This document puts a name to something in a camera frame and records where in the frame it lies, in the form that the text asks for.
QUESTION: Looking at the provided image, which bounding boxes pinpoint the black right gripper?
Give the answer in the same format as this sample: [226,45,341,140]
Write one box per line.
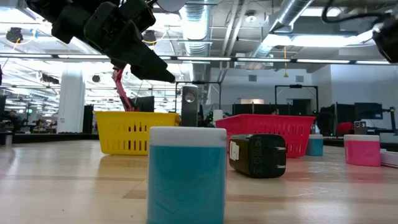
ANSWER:
[372,15,398,63]

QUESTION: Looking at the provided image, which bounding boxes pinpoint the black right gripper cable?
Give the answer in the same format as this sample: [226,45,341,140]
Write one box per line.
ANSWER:
[321,0,391,25]

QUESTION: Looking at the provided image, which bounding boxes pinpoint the silver metal post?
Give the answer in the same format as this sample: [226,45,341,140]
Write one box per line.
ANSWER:
[175,80,222,110]

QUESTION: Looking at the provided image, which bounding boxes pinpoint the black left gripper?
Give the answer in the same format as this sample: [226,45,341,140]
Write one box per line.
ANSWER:
[51,0,177,84]

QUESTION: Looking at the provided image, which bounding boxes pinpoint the yellow plastic basket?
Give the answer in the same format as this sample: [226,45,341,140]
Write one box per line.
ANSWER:
[94,111,182,156]

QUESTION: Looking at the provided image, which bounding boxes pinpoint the red chair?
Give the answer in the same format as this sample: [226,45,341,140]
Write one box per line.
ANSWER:
[336,121,354,136]

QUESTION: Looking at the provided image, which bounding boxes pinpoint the red plastic basket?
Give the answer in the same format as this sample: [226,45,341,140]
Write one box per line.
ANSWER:
[214,113,315,159]

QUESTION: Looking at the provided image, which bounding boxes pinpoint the black monitor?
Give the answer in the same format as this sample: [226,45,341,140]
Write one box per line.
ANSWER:
[129,95,155,113]
[354,102,384,121]

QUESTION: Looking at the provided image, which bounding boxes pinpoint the person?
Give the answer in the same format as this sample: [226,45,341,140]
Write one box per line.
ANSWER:
[197,112,215,128]

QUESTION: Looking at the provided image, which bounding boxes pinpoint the silver ceiling duct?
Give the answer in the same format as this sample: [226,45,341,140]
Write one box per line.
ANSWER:
[182,2,212,82]
[248,0,313,60]

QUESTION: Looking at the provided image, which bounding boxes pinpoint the white rectangular box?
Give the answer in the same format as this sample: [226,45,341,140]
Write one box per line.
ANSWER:
[379,148,398,169]

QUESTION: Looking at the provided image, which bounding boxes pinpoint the black charger with prongs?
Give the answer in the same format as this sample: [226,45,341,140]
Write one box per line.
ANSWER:
[229,133,287,179]

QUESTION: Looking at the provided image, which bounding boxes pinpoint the black tall box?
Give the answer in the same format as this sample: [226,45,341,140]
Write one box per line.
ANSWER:
[82,105,95,134]

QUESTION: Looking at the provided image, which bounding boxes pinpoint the long ceiling light strip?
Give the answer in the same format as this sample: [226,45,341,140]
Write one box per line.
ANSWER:
[0,53,398,65]

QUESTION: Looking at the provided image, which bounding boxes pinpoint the pink charger with white top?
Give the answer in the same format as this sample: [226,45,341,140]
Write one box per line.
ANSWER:
[343,120,381,167]

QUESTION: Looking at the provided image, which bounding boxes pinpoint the red desk lamp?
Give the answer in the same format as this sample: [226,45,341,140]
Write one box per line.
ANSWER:
[111,0,189,112]

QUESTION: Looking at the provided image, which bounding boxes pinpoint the black station frame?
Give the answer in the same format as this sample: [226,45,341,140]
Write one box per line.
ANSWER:
[274,84,319,121]

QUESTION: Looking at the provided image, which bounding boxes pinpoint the black round ceiling fixture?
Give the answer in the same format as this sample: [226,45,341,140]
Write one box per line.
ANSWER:
[6,27,23,44]
[142,29,158,45]

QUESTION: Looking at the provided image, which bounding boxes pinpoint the white pillar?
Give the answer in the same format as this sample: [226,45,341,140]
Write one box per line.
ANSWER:
[57,68,86,134]

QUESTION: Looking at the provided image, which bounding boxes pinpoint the blue charger with white top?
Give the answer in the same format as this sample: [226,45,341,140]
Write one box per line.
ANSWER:
[305,124,324,157]
[147,84,228,224]

